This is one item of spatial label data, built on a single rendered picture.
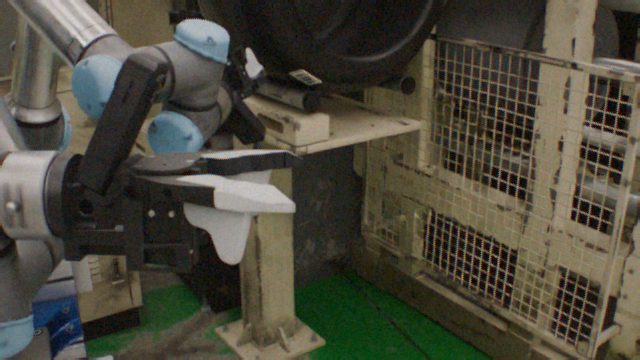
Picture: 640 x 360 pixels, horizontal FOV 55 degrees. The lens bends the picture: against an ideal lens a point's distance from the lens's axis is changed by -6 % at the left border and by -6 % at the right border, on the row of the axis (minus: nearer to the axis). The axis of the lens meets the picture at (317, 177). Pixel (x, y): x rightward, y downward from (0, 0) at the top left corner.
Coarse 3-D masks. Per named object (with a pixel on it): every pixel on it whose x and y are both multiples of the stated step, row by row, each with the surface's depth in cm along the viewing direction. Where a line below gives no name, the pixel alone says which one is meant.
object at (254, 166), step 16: (208, 160) 54; (224, 160) 54; (240, 160) 55; (256, 160) 56; (272, 160) 57; (288, 160) 57; (304, 160) 58; (224, 176) 54; (240, 176) 56; (256, 176) 57
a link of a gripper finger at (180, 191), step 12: (144, 180) 47; (156, 180) 46; (168, 180) 46; (180, 180) 46; (156, 192) 46; (168, 192) 46; (180, 192) 45; (192, 192) 44; (204, 192) 44; (204, 204) 45
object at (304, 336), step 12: (228, 324) 215; (240, 324) 215; (300, 324) 215; (228, 336) 208; (300, 336) 209; (312, 336) 206; (240, 348) 202; (252, 348) 202; (264, 348) 201; (276, 348) 202; (300, 348) 202; (312, 348) 204
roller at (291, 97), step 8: (272, 80) 149; (280, 80) 148; (264, 88) 150; (272, 88) 147; (280, 88) 144; (288, 88) 142; (296, 88) 141; (304, 88) 140; (272, 96) 148; (280, 96) 144; (288, 96) 141; (296, 96) 139; (304, 96) 137; (312, 96) 137; (296, 104) 140; (304, 104) 137; (312, 104) 138
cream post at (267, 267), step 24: (240, 144) 183; (264, 144) 179; (288, 168) 186; (288, 192) 189; (264, 216) 186; (288, 216) 191; (264, 240) 189; (288, 240) 194; (240, 264) 200; (264, 264) 191; (288, 264) 197; (240, 288) 204; (264, 288) 194; (288, 288) 200; (264, 312) 197; (288, 312) 203; (264, 336) 200; (288, 336) 206
